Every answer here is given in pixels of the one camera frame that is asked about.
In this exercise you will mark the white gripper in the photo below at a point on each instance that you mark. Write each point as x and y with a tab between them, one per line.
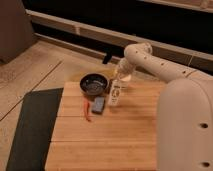
124	70

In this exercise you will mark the red chili pepper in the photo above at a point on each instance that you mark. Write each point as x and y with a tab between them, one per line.
86	110

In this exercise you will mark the wooden shelf rail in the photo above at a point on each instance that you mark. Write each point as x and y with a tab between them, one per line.
112	42

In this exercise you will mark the white plastic bottle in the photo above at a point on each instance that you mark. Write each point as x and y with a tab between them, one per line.
115	91

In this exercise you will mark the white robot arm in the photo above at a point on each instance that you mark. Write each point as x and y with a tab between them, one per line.
184	110

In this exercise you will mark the blue grey sponge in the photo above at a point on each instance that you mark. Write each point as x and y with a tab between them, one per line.
98	105

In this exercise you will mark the brown cabinet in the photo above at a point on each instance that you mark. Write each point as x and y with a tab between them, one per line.
16	32

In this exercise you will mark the black bracket on floor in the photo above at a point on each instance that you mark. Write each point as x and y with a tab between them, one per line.
107	57

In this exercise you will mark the black bowl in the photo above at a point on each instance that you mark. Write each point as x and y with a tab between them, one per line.
93	84

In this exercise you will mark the dark floor mat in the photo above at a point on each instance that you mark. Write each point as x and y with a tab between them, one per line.
34	130

